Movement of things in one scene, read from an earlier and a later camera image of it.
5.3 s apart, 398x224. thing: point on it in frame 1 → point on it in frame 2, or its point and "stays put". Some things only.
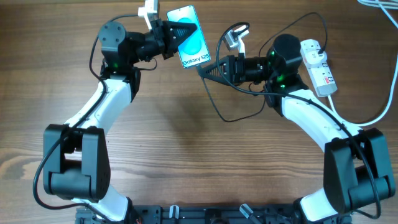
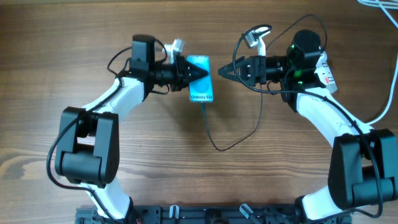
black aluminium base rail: (211, 214) stays put
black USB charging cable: (265, 102) → (261, 89)
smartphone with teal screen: (193, 50) → (201, 90)
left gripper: (165, 28) → (183, 66)
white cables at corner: (384, 4) stays put
